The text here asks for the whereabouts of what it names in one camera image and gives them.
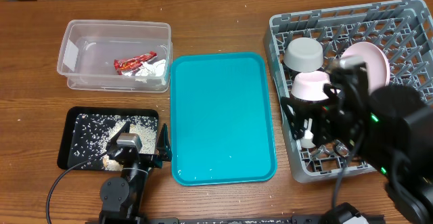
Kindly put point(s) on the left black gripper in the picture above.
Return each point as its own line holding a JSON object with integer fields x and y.
{"x": 162, "y": 145}

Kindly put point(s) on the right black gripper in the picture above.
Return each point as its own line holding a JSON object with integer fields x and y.
{"x": 320, "y": 110}

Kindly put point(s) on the pink bowl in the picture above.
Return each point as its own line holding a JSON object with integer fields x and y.
{"x": 308, "y": 86}

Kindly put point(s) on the white cup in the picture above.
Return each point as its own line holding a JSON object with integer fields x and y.
{"x": 307, "y": 140}

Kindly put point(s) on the small grey bowl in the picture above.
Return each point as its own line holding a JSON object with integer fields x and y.
{"x": 304, "y": 55}

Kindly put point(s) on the white napkin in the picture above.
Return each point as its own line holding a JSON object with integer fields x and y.
{"x": 152, "y": 70}

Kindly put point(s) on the red snack wrapper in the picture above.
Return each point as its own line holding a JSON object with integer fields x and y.
{"x": 131, "y": 65}

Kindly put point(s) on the pink round plate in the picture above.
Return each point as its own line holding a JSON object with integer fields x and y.
{"x": 378, "y": 68}

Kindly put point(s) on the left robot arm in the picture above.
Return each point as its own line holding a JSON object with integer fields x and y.
{"x": 121, "y": 196}

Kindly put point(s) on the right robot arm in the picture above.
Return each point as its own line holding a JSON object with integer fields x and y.
{"x": 390, "y": 129}

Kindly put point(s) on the grey dishwasher rack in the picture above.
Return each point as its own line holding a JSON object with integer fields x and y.
{"x": 402, "y": 29}

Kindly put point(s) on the black rectangular tray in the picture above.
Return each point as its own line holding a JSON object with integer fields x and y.
{"x": 75, "y": 111}

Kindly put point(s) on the teal serving tray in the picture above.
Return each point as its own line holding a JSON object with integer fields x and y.
{"x": 221, "y": 124}

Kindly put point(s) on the clear plastic bin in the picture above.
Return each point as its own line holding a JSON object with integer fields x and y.
{"x": 89, "y": 48}

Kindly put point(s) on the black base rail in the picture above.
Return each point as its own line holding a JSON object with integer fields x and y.
{"x": 294, "y": 219}

